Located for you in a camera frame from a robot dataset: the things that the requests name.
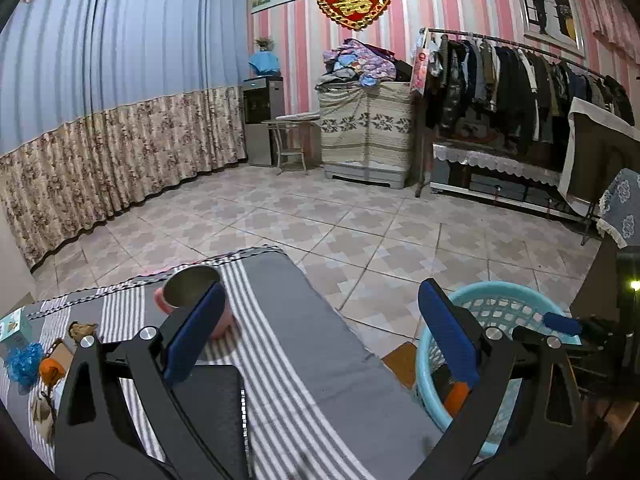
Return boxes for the light blue plastic basket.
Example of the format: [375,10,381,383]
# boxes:
[415,280,584,458]

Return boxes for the dark wooden cabinet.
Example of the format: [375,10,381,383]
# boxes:
[570,237,639,321]

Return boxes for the beige crumpled paper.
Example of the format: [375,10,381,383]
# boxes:
[30,392,55,445]

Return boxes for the small orange round object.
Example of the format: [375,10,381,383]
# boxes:
[38,358,66,388]

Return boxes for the small brown crumpled wad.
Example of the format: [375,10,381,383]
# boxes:
[67,321,98,344]

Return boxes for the blue mesh scrubber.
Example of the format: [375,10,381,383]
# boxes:
[6,342,44,390]

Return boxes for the grey floral fringed cloth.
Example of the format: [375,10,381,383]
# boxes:
[597,168,640,249]

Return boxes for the small teal white carton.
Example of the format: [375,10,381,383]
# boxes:
[0,308,32,350]

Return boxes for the low lace covered bench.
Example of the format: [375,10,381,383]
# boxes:
[430,142,578,219]

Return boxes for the pink metal-rimmed mug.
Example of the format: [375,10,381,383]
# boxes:
[153,264,222,344]

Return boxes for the dark cloth covered furniture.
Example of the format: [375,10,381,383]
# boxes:
[558,98,639,217]

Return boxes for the metal clothes rack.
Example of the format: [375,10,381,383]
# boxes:
[414,27,605,198]

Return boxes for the grey striped table cloth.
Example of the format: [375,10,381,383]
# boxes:
[1,247,442,479]

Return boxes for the hanging dark clothes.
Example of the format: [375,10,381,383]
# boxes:
[423,34,636,166]

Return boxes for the cloth covered cabinet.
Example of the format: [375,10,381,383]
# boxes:
[318,81,416,190]

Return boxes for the framed black white poster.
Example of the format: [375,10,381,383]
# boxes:
[520,0,585,58]

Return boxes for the pile of colourful clothes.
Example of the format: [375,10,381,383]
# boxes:
[316,38,412,90]

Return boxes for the blue floral curtain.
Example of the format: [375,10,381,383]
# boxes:
[1,0,248,266]

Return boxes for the grey water dispenser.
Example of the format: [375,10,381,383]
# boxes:
[242,76,284,167]

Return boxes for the blue wrapped potted plant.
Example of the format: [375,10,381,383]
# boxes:
[248,37,281,77]

